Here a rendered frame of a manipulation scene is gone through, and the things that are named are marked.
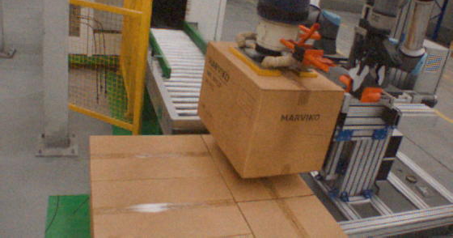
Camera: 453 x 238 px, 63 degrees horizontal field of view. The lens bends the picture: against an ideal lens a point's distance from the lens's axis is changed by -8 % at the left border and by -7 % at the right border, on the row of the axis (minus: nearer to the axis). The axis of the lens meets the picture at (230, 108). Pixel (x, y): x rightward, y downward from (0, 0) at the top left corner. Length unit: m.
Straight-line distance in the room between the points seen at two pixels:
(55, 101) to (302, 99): 1.82
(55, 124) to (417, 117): 2.30
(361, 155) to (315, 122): 0.80
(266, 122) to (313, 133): 0.25
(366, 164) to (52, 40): 2.12
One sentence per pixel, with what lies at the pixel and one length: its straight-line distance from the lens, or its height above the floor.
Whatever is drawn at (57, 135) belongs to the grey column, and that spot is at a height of 0.12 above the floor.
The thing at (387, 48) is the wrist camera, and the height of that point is 1.36.
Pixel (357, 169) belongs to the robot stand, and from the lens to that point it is 2.48.
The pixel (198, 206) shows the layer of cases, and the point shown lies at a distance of 1.67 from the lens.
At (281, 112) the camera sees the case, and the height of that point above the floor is 0.98.
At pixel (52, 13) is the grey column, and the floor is 0.99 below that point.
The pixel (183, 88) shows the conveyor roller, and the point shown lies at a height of 0.55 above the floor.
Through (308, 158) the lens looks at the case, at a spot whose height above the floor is 0.75.
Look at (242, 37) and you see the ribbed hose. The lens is 1.86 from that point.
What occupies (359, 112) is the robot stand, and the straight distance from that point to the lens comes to 1.98.
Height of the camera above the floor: 1.58
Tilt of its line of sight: 24 degrees down
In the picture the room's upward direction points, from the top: 10 degrees clockwise
